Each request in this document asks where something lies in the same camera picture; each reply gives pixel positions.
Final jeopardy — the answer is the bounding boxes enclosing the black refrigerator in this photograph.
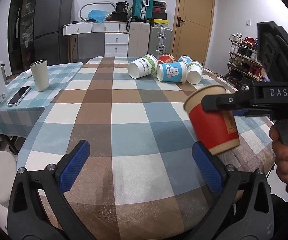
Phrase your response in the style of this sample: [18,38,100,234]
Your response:
[33,0,73,65]

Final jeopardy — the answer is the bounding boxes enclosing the checkered tablecloth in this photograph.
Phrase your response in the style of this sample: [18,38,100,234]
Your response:
[16,56,277,240]

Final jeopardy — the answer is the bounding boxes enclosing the black bag on desk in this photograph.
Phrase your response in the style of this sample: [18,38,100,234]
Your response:
[111,1,129,22]

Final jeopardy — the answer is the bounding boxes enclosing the beige tumbler mug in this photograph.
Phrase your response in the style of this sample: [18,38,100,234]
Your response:
[30,60,50,92]

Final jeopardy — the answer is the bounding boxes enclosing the person's right hand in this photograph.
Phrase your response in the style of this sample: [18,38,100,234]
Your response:
[270,126,288,184]

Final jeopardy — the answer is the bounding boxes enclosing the silver suitcase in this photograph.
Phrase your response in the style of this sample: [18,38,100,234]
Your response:
[148,26,172,59]

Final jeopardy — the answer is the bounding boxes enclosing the smartphone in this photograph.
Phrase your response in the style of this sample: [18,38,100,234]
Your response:
[7,86,31,107]

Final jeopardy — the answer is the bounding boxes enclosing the blue rabbit paper cup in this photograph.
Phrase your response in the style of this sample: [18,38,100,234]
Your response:
[156,62,187,83]

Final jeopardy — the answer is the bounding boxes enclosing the white green paper cup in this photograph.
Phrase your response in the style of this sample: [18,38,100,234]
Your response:
[128,54,158,79]

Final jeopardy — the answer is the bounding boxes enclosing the white drawer desk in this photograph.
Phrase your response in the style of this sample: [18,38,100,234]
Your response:
[63,21,129,60]

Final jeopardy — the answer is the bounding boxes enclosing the teal suitcase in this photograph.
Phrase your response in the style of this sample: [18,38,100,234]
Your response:
[132,0,154,22]

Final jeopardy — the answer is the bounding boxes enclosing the wooden door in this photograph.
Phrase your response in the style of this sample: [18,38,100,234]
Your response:
[171,0,215,64]

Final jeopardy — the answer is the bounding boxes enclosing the white green tree cup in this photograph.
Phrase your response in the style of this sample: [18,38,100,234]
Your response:
[187,61,203,85]

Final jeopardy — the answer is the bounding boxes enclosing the blue plastic bag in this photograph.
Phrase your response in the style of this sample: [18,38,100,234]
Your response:
[88,9,111,23]

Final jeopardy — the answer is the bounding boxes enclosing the dark glass cabinet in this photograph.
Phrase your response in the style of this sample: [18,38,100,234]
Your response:
[8,0,36,74]

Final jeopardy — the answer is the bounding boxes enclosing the beige suitcase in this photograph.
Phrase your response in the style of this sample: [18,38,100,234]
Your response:
[128,22,151,57]

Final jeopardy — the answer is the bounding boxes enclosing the red kraft paper cup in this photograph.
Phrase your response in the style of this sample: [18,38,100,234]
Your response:
[183,85,240,155]

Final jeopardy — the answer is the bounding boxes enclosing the teal plaid cloth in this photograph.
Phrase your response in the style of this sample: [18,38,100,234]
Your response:
[0,62,83,138]

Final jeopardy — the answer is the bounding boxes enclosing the red kraft cup far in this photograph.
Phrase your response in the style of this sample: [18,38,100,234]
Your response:
[157,54,175,64]

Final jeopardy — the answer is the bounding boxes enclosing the blue white cup far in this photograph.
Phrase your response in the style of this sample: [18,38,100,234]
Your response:
[178,55,193,64]

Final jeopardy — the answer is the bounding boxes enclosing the stacked shoe boxes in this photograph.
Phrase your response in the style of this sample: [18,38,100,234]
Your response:
[152,1,169,28]

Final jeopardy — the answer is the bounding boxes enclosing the shoe rack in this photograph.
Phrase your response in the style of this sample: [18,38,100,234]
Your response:
[225,33,263,90]

